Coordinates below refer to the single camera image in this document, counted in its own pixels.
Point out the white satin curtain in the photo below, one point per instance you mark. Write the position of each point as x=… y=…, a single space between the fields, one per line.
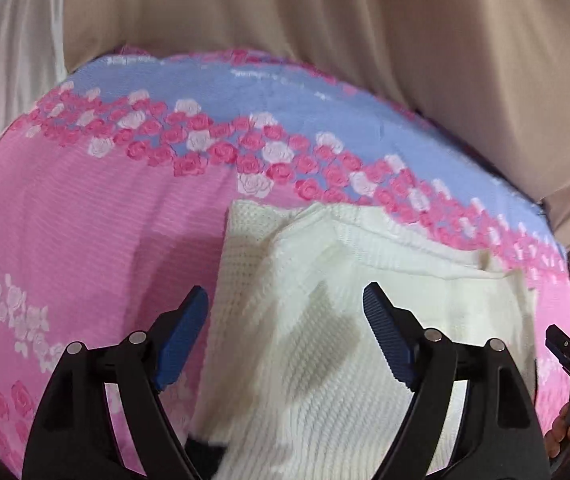
x=10 y=60

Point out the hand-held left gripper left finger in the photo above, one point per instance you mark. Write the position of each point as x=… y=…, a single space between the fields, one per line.
x=185 y=330

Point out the white knitted sweater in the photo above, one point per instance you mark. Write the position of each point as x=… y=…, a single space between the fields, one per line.
x=325 y=270

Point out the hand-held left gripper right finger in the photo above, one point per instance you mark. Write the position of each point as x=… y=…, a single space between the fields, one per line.
x=387 y=330

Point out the person's right hand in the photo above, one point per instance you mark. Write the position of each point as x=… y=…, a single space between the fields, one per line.
x=567 y=430

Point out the beige curtain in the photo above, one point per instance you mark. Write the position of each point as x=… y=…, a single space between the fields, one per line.
x=315 y=10

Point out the pink rose printed bed sheet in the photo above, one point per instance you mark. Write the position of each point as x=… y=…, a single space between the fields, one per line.
x=90 y=260

